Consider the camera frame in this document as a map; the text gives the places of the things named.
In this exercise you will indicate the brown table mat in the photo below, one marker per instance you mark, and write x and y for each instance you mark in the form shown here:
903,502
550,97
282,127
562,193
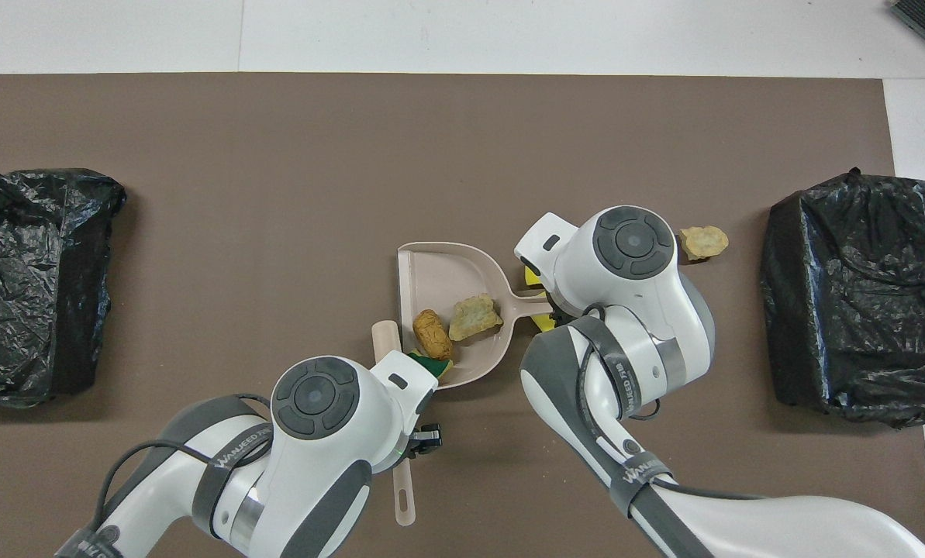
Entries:
237,271

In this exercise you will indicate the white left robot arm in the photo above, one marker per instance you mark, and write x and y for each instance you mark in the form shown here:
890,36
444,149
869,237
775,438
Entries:
315,449

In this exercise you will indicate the black bag lined trash bin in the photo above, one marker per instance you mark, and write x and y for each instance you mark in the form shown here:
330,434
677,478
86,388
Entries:
865,310
28,287

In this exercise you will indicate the yellow sponge piece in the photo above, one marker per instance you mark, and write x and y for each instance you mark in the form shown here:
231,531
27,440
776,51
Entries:
533,275

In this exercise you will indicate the beige plastic dustpan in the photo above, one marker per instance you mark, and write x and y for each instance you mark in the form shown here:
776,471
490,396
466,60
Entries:
446,271

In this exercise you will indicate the rounded beige sponge scrap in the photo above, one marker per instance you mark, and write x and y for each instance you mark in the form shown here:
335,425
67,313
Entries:
704,242

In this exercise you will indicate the orange brown sponge lump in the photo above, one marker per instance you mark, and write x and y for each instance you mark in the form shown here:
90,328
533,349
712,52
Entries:
433,335

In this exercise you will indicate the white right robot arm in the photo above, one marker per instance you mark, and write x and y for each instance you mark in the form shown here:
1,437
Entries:
633,325

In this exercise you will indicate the pale tan sponge chunk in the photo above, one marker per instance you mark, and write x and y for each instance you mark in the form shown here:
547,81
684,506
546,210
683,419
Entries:
474,318

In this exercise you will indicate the green and yellow sponge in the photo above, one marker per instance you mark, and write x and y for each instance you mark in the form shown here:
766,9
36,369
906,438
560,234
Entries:
429,366

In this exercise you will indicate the beige hand brush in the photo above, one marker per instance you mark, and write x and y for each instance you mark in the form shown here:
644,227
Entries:
405,496

